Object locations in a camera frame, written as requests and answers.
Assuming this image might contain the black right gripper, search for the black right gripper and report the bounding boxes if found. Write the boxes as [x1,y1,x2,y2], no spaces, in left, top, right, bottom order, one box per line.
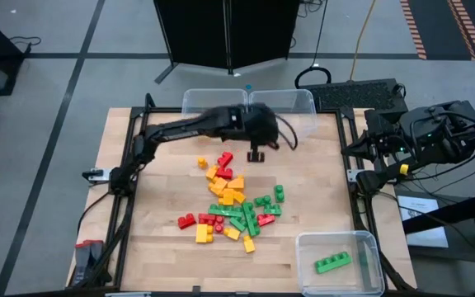
[341,131,403,166]

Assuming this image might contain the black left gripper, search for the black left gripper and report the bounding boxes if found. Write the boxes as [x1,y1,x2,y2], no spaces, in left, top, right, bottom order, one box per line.
[231,101,282,163]

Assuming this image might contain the long green building block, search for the long green building block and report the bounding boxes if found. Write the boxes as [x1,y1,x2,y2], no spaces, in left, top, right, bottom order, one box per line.
[207,204,244,219]
[241,201,261,238]
[314,251,354,275]

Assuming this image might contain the large yellow building block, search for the large yellow building block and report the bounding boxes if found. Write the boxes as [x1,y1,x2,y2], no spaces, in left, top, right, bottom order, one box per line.
[195,224,215,245]

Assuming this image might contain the clear plastic bin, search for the clear plastic bin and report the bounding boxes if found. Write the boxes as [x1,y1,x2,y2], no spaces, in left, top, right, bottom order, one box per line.
[248,89,319,139]
[181,87,250,120]
[295,230,387,297]

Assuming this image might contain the black equipment stand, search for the black equipment stand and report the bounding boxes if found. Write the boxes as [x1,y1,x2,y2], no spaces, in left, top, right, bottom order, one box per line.
[402,98,475,297]

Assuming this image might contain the white printed sheet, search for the white printed sheet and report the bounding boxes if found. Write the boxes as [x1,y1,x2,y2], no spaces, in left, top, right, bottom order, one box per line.
[397,195,449,249]

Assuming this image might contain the black folding screen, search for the black folding screen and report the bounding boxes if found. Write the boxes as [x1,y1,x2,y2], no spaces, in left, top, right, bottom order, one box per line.
[153,0,300,86]

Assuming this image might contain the black mat with orange stripes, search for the black mat with orange stripes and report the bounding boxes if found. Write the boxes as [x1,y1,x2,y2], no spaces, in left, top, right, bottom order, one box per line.
[400,0,475,62]

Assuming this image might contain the grey holder with red top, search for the grey holder with red top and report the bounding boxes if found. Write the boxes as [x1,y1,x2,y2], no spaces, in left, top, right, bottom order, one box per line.
[74,238,106,286]

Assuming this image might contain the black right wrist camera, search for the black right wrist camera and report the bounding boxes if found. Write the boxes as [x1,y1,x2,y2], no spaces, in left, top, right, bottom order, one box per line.
[364,108,392,133]

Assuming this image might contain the black left wrist camera cable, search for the black left wrist camera cable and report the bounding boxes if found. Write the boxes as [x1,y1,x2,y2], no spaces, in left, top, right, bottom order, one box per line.
[274,114,299,151]

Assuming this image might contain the black hanging cable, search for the black hanging cable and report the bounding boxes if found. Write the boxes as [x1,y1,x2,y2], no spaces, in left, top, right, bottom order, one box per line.
[294,0,333,90]

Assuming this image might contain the black metal table frame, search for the black metal table frame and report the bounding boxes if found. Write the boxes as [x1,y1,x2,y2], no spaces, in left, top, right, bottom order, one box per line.
[66,92,416,297]

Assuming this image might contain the yellow hanging cable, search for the yellow hanging cable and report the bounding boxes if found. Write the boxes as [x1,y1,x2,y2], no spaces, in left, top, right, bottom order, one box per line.
[349,0,378,83]

